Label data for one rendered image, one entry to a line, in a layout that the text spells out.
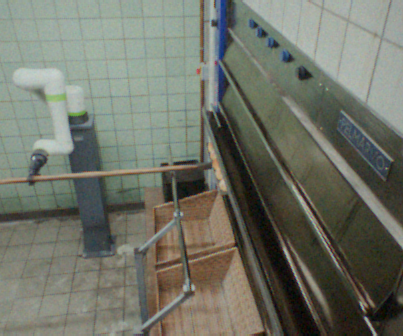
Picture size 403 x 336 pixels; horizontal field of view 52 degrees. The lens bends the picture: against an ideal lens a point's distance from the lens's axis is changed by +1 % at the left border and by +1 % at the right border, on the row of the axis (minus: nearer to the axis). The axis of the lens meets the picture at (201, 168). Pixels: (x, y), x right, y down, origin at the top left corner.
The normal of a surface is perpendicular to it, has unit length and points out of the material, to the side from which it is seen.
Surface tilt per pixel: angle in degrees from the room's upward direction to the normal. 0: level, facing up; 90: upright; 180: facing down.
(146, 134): 90
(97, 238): 90
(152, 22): 90
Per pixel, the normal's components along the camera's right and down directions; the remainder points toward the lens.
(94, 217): 0.11, 0.53
